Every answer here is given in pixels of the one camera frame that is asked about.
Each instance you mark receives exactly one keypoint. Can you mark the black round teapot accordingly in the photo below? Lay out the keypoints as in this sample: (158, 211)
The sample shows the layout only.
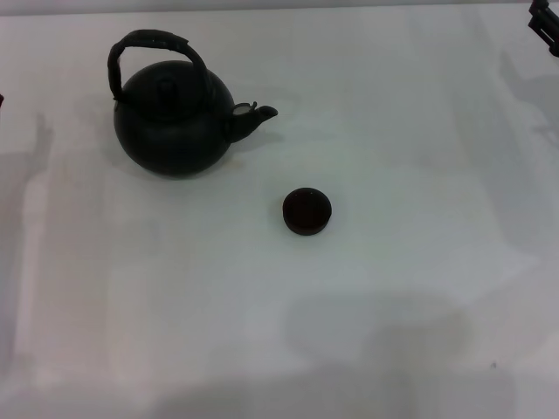
(174, 135)

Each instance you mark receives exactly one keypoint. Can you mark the small dark teacup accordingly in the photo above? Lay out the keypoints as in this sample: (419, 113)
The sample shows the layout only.
(306, 214)

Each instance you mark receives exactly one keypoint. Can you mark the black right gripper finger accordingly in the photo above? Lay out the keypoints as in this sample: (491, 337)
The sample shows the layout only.
(543, 8)
(548, 35)

